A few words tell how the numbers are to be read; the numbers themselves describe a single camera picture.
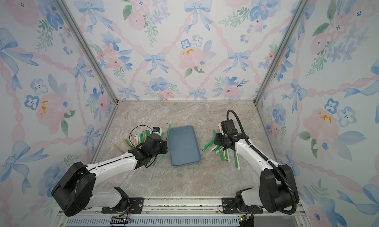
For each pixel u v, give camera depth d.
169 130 0.93
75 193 0.41
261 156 0.49
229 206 0.74
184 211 0.73
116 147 0.95
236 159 0.90
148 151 0.66
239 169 0.86
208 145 0.95
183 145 0.97
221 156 0.90
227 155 0.90
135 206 0.74
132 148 0.95
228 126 0.68
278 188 0.42
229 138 0.63
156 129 0.78
